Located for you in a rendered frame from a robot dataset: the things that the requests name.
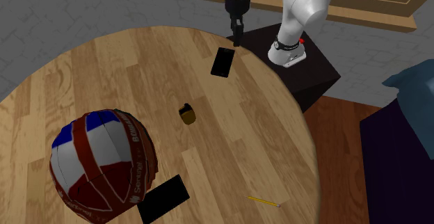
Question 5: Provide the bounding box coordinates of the dark robot stand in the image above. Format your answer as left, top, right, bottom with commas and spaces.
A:
226, 22, 342, 113

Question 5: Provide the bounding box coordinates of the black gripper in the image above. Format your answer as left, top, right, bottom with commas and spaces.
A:
225, 0, 251, 47

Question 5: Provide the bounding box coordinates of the dark blue pillow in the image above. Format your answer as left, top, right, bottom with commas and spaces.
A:
382, 58, 434, 161

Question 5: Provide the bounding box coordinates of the black flat rectangular tablet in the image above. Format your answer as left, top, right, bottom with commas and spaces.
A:
136, 174, 191, 224

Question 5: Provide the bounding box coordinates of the black smartphone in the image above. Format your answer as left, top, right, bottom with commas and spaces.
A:
210, 47, 236, 79

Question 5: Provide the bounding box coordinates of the yellow pencil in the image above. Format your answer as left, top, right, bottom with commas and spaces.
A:
246, 195, 282, 208

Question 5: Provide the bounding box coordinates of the red white blue ball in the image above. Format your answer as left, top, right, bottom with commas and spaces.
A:
49, 109, 159, 224

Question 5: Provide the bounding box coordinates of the small brown and black cup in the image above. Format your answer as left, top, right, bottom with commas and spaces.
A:
178, 103, 197, 126

